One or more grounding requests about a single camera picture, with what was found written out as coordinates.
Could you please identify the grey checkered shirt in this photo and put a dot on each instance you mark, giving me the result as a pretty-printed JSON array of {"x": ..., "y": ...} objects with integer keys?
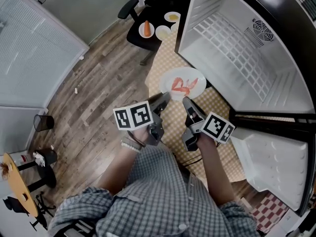
[{"x": 153, "y": 196}]

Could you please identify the brown dried plant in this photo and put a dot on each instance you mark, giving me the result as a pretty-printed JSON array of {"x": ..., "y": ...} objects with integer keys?
[{"x": 4, "y": 169}]

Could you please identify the small white plate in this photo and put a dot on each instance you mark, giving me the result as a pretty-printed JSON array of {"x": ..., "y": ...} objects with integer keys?
[
  {"x": 174, "y": 27},
  {"x": 159, "y": 34},
  {"x": 142, "y": 32},
  {"x": 168, "y": 15}
]

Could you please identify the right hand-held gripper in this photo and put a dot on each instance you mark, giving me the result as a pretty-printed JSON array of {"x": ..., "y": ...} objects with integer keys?
[{"x": 217, "y": 127}]

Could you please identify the black swivel chair base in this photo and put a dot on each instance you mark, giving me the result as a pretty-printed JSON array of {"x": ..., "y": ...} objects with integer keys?
[{"x": 37, "y": 211}]

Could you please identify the person's left forearm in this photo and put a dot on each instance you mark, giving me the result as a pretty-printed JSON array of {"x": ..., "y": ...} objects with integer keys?
[{"x": 116, "y": 167}]

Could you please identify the round wooden side table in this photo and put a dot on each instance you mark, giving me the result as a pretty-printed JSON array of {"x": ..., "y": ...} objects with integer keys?
[{"x": 17, "y": 184}]

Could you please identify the orange carrot food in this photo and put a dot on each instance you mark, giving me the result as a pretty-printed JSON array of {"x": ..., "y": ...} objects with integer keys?
[{"x": 147, "y": 28}]

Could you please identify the red shrimp food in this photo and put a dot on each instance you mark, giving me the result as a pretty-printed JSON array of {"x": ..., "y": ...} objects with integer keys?
[{"x": 180, "y": 86}]

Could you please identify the large white plate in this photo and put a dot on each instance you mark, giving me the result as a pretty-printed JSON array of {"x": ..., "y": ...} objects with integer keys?
[{"x": 190, "y": 78}]

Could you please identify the red checkered cloth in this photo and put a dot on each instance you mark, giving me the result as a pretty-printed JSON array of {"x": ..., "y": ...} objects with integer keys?
[{"x": 269, "y": 212}]

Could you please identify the pale food slices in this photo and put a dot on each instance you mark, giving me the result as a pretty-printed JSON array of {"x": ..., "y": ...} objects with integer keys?
[{"x": 164, "y": 33}]

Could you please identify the yellow checkered tablecloth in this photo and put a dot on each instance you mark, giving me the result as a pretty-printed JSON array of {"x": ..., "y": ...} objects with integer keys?
[{"x": 172, "y": 125}]

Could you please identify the frosted glass partition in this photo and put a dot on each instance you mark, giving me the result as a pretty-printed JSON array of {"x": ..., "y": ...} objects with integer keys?
[{"x": 32, "y": 55}]

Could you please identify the crumpled white tissue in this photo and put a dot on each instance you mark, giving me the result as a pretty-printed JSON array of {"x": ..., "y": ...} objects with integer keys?
[{"x": 39, "y": 158}]

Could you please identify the person's right forearm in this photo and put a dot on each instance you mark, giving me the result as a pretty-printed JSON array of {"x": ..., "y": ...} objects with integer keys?
[{"x": 217, "y": 171}]

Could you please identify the yellow food slices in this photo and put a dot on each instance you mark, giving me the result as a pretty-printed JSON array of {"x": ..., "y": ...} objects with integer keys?
[{"x": 172, "y": 16}]

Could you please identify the black mini fridge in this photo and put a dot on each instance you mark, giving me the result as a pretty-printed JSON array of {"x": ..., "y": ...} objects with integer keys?
[{"x": 291, "y": 65}]

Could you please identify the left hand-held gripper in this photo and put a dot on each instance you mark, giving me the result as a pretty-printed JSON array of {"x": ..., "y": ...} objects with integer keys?
[{"x": 134, "y": 115}]

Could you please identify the black office chair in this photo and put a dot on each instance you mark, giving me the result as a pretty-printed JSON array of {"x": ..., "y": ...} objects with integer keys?
[{"x": 145, "y": 37}]

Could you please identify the black mesh wastebasket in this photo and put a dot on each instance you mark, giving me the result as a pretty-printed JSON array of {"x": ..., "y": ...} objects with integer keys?
[{"x": 44, "y": 123}]

